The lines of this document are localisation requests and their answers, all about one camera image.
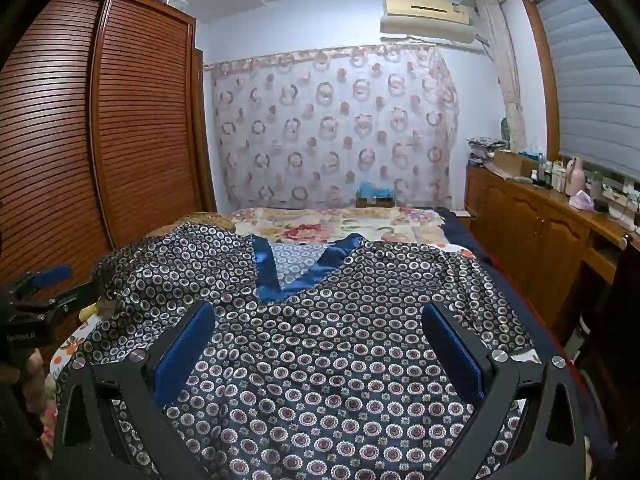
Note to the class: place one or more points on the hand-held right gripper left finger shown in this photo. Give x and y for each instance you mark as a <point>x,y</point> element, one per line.
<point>185,345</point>

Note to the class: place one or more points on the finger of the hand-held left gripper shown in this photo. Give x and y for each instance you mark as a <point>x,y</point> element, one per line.
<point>50,275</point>

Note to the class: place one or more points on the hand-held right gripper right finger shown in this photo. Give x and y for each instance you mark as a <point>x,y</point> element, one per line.
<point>452,350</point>

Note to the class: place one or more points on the navy circle-print garment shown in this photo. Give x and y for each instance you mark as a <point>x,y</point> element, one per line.
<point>325,360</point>

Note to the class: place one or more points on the person's left hand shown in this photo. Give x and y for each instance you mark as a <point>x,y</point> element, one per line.
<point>34,376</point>

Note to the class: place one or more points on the yellow plush pillow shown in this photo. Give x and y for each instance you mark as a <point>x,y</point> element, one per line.
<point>89,311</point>

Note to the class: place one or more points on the orange fruit print bedsheet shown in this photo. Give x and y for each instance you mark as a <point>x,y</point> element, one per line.
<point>75,345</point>

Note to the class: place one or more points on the brown textured pillow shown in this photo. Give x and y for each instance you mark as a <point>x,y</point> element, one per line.
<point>200,221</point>

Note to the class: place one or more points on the wooden sideboard cabinet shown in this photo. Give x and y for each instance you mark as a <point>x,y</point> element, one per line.
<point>520,220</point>

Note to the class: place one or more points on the floral blanket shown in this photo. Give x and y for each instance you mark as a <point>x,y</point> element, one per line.
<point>310,232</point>

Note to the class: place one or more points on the box with blue cloth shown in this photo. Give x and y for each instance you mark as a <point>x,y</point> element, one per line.
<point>375,195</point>

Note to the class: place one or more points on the wooden louvered wardrobe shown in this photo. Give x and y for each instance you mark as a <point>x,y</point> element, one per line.
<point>140,110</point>

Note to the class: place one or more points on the cardboard box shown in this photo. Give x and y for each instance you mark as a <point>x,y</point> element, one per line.
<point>510,162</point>

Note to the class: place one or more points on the pink tissue pack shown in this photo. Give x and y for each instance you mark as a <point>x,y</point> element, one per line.
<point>581,200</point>

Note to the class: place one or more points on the stack of folded cloths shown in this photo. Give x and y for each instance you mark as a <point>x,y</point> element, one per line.
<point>482,152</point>

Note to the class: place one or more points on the pink thermos jug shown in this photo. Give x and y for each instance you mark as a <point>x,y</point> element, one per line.
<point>575,180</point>

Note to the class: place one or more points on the small desk fan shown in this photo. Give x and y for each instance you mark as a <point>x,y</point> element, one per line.
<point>506,132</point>

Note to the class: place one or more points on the beige window curtain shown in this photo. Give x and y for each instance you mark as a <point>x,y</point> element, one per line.
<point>505,70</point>

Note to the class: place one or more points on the grey window blind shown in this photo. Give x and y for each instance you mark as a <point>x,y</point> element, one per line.
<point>590,85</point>

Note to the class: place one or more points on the clear storage box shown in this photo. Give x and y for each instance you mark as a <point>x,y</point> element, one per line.
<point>176,1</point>

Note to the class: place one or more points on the beige wall air conditioner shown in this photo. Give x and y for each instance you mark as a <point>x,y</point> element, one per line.
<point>425,20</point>

